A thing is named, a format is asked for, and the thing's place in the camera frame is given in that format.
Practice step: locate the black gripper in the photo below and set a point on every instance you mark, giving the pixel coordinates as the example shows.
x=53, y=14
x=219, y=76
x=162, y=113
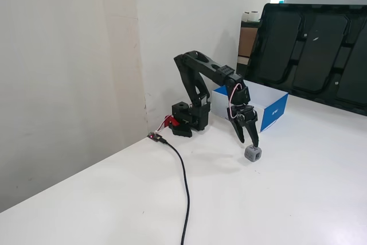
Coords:
x=247, y=117

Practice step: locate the gray block with X mark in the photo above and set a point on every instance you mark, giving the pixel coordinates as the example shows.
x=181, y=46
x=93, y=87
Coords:
x=253, y=153

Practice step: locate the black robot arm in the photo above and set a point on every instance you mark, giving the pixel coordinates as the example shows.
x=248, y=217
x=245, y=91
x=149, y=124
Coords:
x=200, y=64

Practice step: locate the blue white ASUS box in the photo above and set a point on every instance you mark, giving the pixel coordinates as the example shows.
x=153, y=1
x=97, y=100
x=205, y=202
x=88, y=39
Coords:
x=272, y=111

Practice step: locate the brown cardboard box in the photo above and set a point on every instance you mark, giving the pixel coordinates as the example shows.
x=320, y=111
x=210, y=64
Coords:
x=246, y=41

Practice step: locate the red plastic base part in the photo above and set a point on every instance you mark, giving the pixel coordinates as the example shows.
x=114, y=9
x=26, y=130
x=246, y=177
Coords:
x=170, y=120

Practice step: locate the small controller board red LED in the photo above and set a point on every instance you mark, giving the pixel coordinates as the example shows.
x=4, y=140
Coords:
x=155, y=136

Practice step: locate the black plastic tray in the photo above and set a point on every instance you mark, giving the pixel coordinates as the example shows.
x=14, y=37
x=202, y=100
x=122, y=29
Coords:
x=315, y=55

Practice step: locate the small white cup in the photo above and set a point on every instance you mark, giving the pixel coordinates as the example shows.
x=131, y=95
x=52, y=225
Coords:
x=255, y=16
x=246, y=16

